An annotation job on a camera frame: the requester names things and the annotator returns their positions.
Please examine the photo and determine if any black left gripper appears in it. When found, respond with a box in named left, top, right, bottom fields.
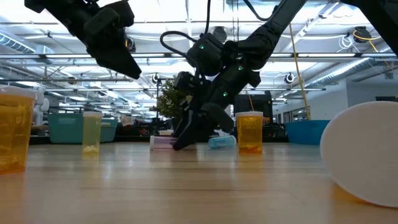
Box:
left=65, top=9, right=142, bottom=80

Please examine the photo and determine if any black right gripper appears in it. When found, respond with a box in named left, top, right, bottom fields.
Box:
left=172, top=67, right=262, bottom=152

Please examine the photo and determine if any purple pill bottle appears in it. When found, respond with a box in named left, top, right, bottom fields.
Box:
left=149, top=135, right=178, bottom=151

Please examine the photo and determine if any blue pill bottle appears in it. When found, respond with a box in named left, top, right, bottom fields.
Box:
left=208, top=135, right=238, bottom=150

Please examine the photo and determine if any yellow-green pill bottle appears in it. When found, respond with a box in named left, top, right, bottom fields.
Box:
left=82, top=111, right=104, bottom=155

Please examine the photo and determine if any large amber pill bottle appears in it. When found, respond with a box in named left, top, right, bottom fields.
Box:
left=0, top=84, right=37, bottom=175
left=320, top=101, right=398, bottom=208

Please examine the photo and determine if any teal plastic bin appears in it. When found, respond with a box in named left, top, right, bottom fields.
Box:
left=48, top=113, right=119, bottom=144

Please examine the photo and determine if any blue plastic bin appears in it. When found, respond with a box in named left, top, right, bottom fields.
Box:
left=285, top=119, right=330, bottom=146

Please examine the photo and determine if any artificial plant in black pot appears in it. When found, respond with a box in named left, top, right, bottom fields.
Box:
left=150, top=79, right=195, bottom=138

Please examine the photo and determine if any black monitor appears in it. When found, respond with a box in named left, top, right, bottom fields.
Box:
left=233, top=93, right=274, bottom=113

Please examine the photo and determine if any white robot figure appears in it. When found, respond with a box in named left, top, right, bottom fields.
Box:
left=33, top=86, right=50, bottom=125

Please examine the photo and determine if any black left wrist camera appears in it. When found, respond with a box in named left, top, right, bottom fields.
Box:
left=83, top=1, right=136, bottom=35

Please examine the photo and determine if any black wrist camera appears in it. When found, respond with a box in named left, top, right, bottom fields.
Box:
left=186, top=32, right=225, bottom=77
left=83, top=1, right=136, bottom=35

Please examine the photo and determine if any black aluminium table frame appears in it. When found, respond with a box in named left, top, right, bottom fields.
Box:
left=29, top=135, right=290, bottom=146

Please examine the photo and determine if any black right camera cable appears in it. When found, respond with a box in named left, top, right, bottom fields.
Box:
left=160, top=0, right=212, bottom=78

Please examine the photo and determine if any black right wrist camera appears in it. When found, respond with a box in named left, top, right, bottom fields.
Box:
left=186, top=32, right=225, bottom=77

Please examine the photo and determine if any yellow hanging cable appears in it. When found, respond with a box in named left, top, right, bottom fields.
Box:
left=288, top=23, right=312, bottom=121

